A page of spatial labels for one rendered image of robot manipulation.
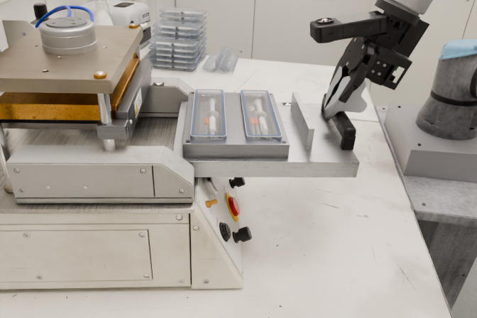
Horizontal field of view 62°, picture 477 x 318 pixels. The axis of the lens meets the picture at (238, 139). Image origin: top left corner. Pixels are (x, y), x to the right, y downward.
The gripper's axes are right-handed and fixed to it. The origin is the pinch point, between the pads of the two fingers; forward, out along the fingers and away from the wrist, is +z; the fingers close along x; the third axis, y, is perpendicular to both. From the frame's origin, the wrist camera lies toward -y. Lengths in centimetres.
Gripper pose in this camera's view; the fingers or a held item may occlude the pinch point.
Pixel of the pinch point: (325, 111)
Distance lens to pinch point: 72.2
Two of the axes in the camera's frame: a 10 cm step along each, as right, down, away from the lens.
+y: 9.2, 3.1, 2.3
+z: -3.8, 8.1, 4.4
